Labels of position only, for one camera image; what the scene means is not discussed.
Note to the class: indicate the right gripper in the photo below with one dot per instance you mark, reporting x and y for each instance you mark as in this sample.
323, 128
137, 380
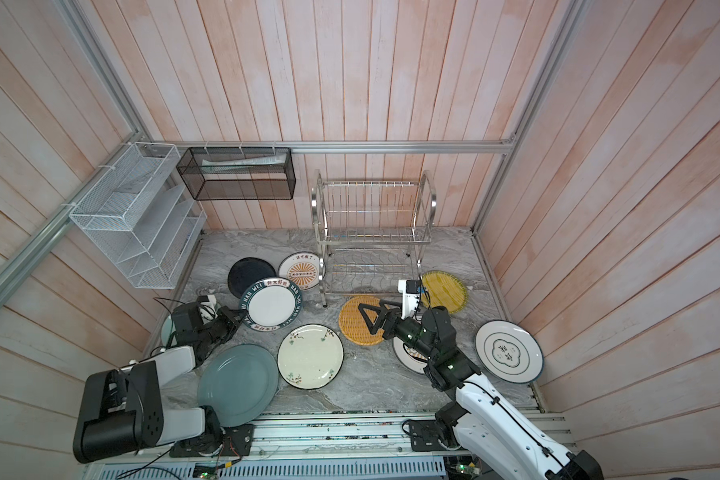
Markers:
395, 316

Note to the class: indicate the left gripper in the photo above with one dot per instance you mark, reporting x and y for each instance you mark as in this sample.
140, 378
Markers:
228, 315

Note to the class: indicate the white plate green lettered rim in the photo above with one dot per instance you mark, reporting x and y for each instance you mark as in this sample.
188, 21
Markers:
271, 304

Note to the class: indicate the black round plate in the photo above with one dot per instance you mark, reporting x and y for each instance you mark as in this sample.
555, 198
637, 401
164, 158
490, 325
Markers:
246, 272

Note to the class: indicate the small orange sunburst plate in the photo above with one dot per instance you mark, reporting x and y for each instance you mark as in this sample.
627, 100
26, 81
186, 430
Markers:
301, 268

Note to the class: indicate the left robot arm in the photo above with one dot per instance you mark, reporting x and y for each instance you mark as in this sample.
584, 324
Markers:
122, 410

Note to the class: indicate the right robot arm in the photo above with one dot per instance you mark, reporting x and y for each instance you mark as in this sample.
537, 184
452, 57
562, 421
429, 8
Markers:
478, 418

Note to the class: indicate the stainless steel dish rack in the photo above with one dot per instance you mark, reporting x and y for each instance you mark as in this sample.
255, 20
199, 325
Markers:
371, 233

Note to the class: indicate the orange woven pattern plate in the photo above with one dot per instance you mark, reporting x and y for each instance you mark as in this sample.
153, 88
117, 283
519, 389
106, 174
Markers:
352, 324

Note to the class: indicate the light green flower plate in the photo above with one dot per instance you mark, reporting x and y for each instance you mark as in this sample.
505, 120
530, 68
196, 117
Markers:
167, 331

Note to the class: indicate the large orange sunburst plate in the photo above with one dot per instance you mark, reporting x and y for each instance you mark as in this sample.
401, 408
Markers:
409, 358

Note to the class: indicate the large teal plate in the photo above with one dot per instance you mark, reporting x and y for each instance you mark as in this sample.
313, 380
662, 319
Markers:
239, 384

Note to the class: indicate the yellow woven pattern plate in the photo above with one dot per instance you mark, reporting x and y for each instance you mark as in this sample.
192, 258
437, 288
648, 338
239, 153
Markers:
444, 289

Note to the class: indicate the cream floral plate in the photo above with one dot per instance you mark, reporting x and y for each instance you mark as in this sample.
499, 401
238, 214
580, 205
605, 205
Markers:
310, 357

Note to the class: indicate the white plate black cloud motif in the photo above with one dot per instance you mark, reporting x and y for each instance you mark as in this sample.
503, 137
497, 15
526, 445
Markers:
509, 352

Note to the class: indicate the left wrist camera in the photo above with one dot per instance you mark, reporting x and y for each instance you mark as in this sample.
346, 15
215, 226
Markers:
207, 305

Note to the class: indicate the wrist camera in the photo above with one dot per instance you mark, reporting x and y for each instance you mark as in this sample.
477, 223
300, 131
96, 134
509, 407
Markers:
207, 305
411, 291

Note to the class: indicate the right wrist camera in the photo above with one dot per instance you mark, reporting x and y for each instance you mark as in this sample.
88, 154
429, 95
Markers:
411, 291

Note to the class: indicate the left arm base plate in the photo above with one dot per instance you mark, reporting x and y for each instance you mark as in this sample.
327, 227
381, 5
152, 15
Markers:
233, 441

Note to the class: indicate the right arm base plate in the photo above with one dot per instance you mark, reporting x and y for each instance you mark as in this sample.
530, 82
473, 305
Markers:
429, 435

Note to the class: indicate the white wire mesh shelf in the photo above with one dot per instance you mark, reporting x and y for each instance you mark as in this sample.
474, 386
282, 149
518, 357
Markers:
145, 227

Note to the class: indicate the black wire mesh basket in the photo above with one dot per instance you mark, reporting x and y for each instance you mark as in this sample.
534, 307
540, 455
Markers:
238, 173

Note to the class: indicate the aluminium frame rail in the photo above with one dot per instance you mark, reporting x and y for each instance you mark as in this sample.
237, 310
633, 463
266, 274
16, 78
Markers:
361, 147

